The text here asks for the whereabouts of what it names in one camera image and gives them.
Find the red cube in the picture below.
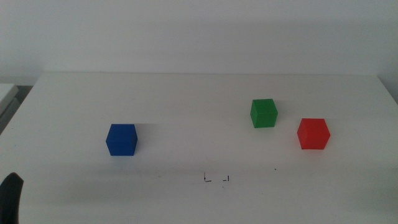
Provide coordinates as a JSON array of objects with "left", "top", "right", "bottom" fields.
[{"left": 296, "top": 118, "right": 331, "bottom": 151}]

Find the green cube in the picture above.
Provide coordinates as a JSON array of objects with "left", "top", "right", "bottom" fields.
[{"left": 249, "top": 98, "right": 279, "bottom": 129}]

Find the white side cabinet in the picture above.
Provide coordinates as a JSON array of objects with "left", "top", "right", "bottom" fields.
[{"left": 0, "top": 83, "right": 21, "bottom": 134}]

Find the blue cube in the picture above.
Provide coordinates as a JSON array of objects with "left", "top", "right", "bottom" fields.
[{"left": 105, "top": 123, "right": 139, "bottom": 157}]

